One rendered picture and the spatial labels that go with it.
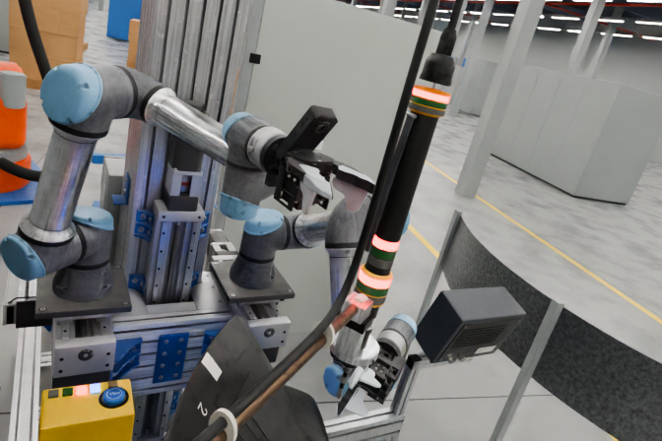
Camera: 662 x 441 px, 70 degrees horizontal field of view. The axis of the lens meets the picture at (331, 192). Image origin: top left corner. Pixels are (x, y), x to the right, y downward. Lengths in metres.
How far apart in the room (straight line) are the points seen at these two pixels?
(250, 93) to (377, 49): 0.73
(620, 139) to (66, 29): 9.86
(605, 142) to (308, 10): 8.56
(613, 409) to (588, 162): 8.13
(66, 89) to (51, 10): 7.52
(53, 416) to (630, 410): 2.11
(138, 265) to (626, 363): 1.94
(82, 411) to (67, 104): 0.59
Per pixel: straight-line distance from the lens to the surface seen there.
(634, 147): 11.02
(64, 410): 1.10
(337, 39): 2.52
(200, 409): 0.60
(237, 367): 0.66
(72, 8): 8.51
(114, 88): 1.08
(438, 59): 0.55
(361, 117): 2.67
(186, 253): 1.56
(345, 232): 1.13
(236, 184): 0.87
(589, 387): 2.49
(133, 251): 1.60
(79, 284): 1.41
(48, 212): 1.21
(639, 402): 2.45
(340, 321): 0.56
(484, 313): 1.40
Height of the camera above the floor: 1.84
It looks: 18 degrees down
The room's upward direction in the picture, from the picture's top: 14 degrees clockwise
